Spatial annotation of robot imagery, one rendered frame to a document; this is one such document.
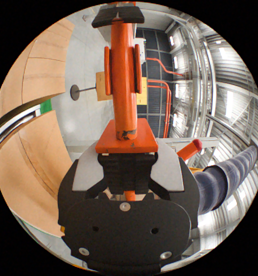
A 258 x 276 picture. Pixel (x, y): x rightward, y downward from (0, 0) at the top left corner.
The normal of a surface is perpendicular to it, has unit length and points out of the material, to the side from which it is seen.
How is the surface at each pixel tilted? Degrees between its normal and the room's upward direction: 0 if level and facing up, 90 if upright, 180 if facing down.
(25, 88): 0
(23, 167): 0
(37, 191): 0
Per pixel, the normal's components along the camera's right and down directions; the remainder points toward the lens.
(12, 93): 1.00, -0.03
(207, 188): -0.33, -0.61
